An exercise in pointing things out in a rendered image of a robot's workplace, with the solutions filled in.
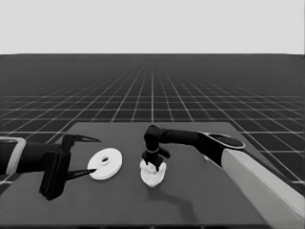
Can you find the large thick white disc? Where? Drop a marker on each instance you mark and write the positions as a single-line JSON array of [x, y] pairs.
[[111, 168]]

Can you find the white round carrier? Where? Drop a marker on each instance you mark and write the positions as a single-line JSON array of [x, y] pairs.
[[143, 175]]

